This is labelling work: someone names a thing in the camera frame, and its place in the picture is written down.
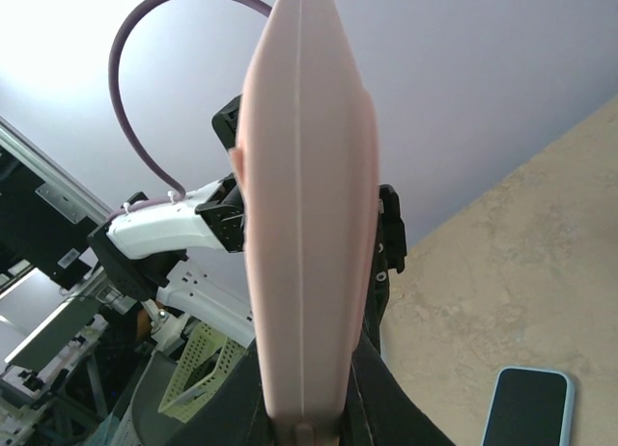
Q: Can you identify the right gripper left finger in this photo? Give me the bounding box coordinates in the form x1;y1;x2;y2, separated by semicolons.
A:
168;344;275;446

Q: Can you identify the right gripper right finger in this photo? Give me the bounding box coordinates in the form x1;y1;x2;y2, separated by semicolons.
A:
337;339;458;446

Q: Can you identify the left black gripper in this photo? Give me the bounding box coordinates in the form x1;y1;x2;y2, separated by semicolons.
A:
372;184;407;282

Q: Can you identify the phone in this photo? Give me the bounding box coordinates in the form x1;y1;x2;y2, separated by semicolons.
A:
231;0;379;445
482;366;576;446

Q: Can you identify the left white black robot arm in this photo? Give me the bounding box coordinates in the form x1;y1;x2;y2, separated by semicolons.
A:
88;96;407;351

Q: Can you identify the yellow perforated plastic basket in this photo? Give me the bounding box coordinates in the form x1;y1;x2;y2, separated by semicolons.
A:
158;323;246;423

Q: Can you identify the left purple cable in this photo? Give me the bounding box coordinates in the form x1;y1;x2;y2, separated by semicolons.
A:
103;0;274;220

